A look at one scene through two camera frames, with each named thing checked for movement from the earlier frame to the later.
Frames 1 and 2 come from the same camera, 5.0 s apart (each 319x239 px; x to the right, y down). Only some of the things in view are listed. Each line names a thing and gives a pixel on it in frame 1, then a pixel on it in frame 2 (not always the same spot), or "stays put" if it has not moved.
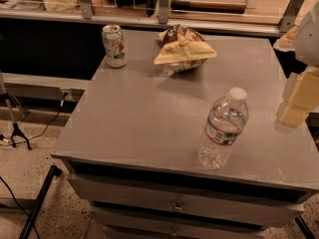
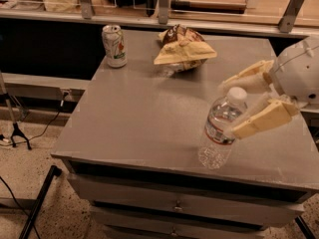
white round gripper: x=309 y=40 -> x=298 y=75
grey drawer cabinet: x=134 y=150 stays put
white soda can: x=114 y=46 stays put
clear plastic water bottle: x=226 y=120 stays put
